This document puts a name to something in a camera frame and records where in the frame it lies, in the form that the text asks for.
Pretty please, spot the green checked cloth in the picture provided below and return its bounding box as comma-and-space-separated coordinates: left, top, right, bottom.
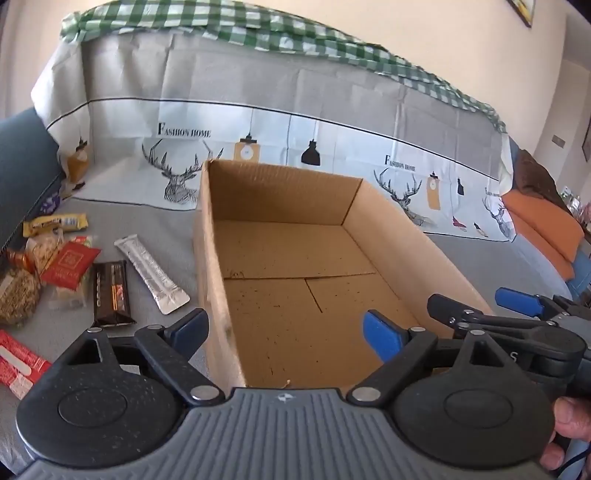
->
61, 0, 509, 136

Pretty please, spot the grey deer print cloth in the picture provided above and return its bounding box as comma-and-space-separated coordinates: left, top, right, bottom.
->
0, 28, 575, 476

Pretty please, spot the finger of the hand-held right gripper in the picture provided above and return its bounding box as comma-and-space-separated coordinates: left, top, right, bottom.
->
427, 294, 561, 340
495, 287, 591, 320

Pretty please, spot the clear cracker packet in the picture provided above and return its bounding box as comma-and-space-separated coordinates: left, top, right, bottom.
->
25, 230, 64, 274

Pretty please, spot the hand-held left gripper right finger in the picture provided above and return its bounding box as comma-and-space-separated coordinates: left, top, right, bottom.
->
346, 310, 509, 408

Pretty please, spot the brown blanket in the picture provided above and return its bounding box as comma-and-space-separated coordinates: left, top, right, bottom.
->
510, 148, 573, 217

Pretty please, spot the round seed cake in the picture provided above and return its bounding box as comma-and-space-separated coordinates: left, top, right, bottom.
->
0, 267, 42, 326

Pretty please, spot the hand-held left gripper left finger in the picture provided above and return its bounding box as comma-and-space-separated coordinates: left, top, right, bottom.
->
54, 308, 225, 403

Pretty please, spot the red and white packet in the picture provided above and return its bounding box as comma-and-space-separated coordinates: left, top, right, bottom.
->
0, 329, 52, 400

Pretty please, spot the person's right hand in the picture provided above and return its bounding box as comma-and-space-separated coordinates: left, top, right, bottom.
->
539, 396, 591, 475

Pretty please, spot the clear biscuit packet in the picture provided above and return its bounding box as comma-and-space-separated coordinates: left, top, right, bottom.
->
48, 277, 91, 311

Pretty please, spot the yellow snack bar packet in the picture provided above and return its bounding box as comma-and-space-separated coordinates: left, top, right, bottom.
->
23, 213, 88, 239

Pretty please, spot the dark picture frame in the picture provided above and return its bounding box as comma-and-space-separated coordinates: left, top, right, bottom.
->
505, 0, 537, 28

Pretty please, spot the red square packet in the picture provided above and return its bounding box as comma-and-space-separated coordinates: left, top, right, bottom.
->
41, 242, 102, 291

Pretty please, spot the orange cushion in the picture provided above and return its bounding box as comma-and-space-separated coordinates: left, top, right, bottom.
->
501, 189, 585, 280

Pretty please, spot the dark brown chocolate packet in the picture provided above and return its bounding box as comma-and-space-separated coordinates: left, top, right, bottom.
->
92, 260, 137, 329

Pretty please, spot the brown cardboard box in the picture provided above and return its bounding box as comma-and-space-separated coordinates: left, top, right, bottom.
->
193, 159, 494, 389

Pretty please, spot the dark blue cushion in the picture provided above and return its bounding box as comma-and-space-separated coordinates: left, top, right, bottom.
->
0, 107, 66, 254

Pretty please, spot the silver stick packet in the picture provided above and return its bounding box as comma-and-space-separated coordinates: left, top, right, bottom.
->
114, 234, 191, 315

